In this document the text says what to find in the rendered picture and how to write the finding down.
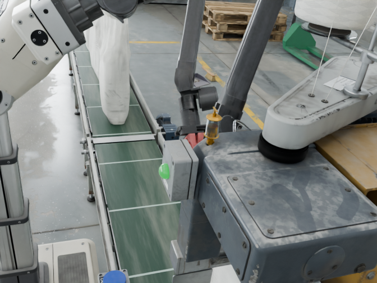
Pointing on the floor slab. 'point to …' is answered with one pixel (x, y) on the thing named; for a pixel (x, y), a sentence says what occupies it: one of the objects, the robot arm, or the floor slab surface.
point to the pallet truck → (289, 41)
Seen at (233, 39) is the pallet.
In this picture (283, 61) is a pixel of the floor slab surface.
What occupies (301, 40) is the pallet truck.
